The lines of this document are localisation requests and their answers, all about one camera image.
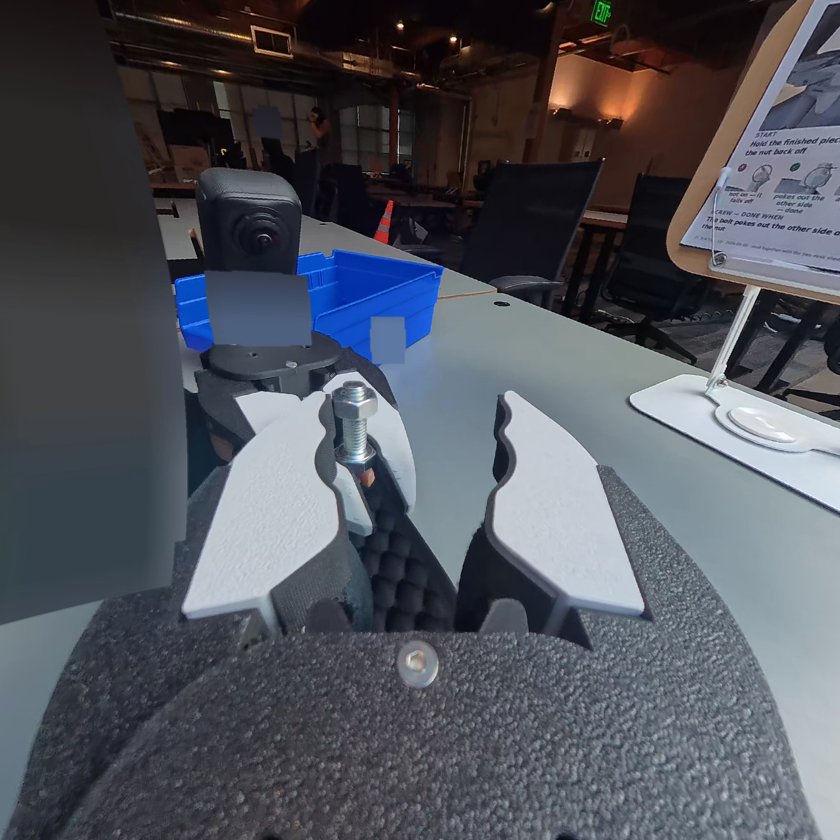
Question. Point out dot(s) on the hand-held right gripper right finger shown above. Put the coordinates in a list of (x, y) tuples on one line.
[(564, 525)]

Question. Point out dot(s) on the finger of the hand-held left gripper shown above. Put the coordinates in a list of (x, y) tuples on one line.
[(275, 403), (397, 446)]

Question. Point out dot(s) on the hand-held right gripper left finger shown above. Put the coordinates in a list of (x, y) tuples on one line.
[(262, 525)]

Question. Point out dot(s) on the steel hex bolt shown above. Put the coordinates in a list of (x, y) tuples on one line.
[(351, 433)]

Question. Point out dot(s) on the steel hex nut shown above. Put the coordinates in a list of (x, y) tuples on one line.
[(344, 408)]

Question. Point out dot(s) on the blue plastic bin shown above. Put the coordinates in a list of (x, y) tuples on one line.
[(367, 295)]

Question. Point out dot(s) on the person's left hand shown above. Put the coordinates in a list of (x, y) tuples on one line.
[(222, 439)]

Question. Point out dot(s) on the black honeycomb wrist pad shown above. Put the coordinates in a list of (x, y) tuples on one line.
[(407, 571)]

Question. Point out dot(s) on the orange traffic cone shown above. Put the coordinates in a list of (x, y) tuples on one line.
[(384, 226)]

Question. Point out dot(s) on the ceiling air vent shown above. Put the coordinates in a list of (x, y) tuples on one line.
[(271, 40)]

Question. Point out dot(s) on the black office chair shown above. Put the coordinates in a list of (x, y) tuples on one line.
[(525, 223), (656, 249)]

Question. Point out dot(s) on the printed instruction sheet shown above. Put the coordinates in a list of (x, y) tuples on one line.
[(787, 164)]

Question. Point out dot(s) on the green exit sign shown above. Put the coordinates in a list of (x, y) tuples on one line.
[(602, 12)]

